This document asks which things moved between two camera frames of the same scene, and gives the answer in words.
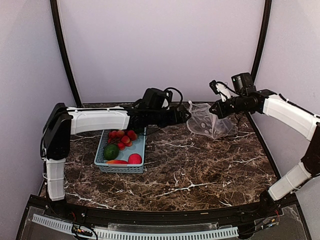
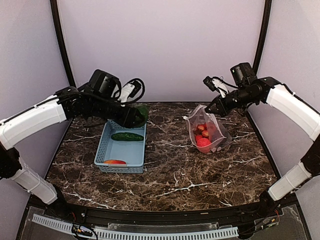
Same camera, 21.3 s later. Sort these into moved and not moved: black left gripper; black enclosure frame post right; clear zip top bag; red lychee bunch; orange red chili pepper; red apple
Moved: red apple; black left gripper; clear zip top bag; red lychee bunch
Not moved: black enclosure frame post right; orange red chili pepper
